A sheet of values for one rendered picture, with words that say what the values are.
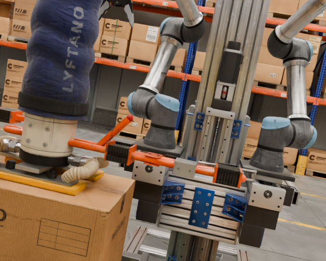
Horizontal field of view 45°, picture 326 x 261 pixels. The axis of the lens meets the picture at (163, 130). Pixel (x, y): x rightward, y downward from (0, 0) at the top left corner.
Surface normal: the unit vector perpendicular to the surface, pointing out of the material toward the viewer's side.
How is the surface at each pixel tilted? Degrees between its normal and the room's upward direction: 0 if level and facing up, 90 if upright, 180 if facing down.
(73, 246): 90
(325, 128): 90
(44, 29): 70
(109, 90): 90
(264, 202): 90
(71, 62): 108
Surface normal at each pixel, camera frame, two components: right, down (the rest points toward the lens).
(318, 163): -0.15, 0.10
